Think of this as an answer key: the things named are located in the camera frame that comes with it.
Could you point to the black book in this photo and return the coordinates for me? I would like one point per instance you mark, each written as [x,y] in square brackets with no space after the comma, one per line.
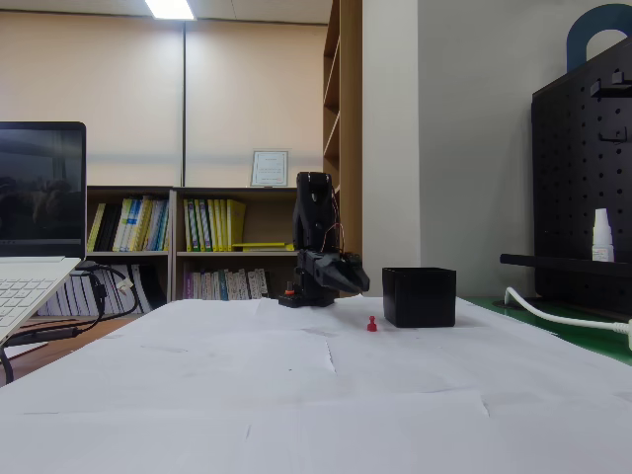
[109,227]

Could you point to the white laptop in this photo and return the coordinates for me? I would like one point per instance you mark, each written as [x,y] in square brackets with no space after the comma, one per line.
[39,197]

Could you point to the orange black table clamp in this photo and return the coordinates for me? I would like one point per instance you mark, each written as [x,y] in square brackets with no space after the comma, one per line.
[290,298]

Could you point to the white spined book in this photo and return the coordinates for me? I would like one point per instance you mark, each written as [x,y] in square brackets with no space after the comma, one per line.
[259,284]

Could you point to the yellow white book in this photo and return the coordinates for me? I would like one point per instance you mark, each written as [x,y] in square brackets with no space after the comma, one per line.
[123,222]
[139,222]

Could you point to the tall wooden bookshelf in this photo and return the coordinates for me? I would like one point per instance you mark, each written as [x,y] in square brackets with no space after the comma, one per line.
[350,99]

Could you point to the wide yellow binder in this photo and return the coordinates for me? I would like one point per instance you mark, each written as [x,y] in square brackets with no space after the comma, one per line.
[237,219]

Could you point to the dark blue arched board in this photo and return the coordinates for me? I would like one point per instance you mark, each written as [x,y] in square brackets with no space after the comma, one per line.
[575,44]

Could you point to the ceiling light panel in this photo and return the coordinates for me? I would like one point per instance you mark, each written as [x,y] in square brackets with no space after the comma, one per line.
[169,9]

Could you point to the beige roller blind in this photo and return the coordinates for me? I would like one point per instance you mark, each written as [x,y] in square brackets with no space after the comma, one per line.
[99,89]
[257,89]

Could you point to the yellow green binder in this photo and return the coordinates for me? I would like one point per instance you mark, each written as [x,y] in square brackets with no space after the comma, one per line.
[217,224]
[203,224]
[211,224]
[196,224]
[188,224]

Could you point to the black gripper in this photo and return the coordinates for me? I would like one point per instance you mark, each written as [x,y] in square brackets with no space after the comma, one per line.
[342,275]

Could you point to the framed certificate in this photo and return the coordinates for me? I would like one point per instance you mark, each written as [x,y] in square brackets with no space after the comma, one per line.
[270,168]

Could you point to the teal spined book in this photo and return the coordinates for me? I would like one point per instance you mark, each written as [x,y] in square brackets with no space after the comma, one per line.
[223,285]

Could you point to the flat yellow folder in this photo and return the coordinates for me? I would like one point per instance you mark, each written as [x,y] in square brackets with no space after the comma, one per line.
[261,246]

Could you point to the black pegboard hook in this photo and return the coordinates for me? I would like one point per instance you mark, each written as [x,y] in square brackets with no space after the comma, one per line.
[614,137]
[612,84]

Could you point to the low wooden bookshelf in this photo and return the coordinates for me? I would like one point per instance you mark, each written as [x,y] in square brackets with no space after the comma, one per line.
[128,190]
[237,191]

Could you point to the small red pawn piece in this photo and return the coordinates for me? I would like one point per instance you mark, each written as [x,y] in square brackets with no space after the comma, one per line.
[371,325]

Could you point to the blue white book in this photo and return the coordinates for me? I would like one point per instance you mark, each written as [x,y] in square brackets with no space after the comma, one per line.
[158,224]

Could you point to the black pegboard shelf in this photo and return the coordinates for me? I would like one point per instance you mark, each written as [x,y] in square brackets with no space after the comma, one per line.
[553,260]

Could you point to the black laptop stand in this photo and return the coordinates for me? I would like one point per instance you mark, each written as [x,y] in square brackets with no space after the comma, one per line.
[44,335]

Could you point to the black pegboard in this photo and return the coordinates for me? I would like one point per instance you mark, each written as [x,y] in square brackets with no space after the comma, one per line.
[568,173]

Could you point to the black open box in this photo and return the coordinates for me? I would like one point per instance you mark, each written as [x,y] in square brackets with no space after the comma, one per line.
[419,296]

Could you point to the small white bottle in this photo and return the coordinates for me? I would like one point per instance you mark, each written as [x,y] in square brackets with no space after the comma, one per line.
[602,237]

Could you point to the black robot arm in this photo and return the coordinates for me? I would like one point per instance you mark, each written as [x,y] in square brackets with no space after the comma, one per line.
[313,217]

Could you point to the purple white book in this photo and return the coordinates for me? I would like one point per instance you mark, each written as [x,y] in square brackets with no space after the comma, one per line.
[188,285]

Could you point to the thin yellow book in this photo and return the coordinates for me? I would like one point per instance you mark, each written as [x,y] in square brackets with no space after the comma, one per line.
[96,229]

